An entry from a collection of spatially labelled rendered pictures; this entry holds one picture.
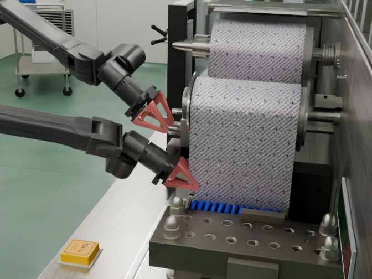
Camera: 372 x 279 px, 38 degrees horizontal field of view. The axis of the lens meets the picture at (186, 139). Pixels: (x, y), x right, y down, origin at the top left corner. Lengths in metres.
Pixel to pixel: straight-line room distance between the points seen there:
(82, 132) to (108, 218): 0.35
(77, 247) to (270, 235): 0.46
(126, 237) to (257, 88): 0.50
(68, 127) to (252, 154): 0.41
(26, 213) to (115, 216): 2.01
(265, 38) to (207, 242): 0.55
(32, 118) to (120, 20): 5.97
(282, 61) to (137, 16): 5.73
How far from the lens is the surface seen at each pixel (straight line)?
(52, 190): 3.71
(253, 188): 1.24
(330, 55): 1.43
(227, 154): 1.21
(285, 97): 1.18
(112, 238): 1.38
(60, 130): 1.19
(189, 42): 1.47
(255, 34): 1.39
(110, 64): 1.24
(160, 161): 1.23
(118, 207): 1.52
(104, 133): 1.21
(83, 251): 1.30
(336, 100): 1.22
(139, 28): 7.06
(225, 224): 1.19
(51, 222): 3.33
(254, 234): 1.16
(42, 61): 6.20
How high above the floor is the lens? 1.61
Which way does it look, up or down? 21 degrees down
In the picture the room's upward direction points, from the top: 2 degrees clockwise
